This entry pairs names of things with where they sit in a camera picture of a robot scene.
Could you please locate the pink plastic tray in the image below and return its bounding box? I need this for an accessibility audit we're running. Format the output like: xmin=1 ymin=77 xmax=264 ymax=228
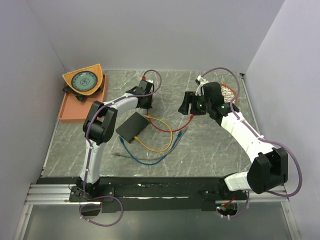
xmin=58 ymin=74 xmax=108 ymax=124

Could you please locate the blue green ceramic plate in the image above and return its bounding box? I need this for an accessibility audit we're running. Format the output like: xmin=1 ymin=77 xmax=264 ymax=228
xmin=71 ymin=71 xmax=98 ymax=92

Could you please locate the grey ethernet cable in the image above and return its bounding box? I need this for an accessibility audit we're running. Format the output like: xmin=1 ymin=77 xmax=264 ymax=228
xmin=111 ymin=126 xmax=189 ymax=161

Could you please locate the blue ethernet cable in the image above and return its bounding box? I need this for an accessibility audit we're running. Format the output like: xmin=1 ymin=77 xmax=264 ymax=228
xmin=118 ymin=129 xmax=183 ymax=166

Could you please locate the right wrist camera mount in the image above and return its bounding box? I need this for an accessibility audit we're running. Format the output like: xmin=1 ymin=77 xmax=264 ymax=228
xmin=195 ymin=75 xmax=209 ymax=96

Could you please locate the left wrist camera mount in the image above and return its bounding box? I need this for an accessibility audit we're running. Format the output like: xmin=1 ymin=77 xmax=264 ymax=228
xmin=141 ymin=76 xmax=154 ymax=84

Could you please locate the floral patterned ceramic plate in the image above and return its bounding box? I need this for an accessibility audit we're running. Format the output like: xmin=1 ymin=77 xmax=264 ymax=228
xmin=220 ymin=83 xmax=236 ymax=103

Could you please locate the aluminium rail frame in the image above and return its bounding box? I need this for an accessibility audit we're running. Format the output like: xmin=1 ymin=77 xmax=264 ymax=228
xmin=12 ymin=72 xmax=301 ymax=240

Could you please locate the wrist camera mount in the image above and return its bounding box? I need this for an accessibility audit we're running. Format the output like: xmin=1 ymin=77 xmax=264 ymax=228
xmin=141 ymin=76 xmax=154 ymax=84
xmin=195 ymin=75 xmax=209 ymax=96

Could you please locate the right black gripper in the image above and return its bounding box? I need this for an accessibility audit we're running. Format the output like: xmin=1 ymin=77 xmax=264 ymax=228
xmin=178 ymin=91 xmax=212 ymax=116

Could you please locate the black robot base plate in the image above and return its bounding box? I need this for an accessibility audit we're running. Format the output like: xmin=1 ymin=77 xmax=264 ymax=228
xmin=36 ymin=176 xmax=247 ymax=213

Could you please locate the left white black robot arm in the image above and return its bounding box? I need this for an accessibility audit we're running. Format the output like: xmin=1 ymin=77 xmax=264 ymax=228
xmin=76 ymin=77 xmax=157 ymax=201

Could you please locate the orange woven basket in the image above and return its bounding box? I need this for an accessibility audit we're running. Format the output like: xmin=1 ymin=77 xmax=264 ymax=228
xmin=62 ymin=63 xmax=104 ymax=96

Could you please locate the dark bowl under basket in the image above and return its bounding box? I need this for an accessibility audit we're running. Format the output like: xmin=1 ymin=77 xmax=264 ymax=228
xmin=62 ymin=84 xmax=85 ymax=102

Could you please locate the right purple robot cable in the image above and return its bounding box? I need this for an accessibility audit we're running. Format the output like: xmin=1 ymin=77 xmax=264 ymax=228
xmin=202 ymin=66 xmax=303 ymax=220

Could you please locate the yellow ethernet cable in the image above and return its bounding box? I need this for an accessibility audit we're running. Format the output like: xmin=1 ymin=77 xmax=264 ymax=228
xmin=133 ymin=114 xmax=174 ymax=152

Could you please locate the red ethernet cable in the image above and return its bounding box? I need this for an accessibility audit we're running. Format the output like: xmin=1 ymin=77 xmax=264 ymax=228
xmin=146 ymin=114 xmax=195 ymax=133

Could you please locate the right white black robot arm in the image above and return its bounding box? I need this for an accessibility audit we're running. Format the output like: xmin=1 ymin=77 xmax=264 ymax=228
xmin=178 ymin=82 xmax=288 ymax=200

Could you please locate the black network switch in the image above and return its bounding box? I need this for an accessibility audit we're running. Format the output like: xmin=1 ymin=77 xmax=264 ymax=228
xmin=115 ymin=112 xmax=150 ymax=143

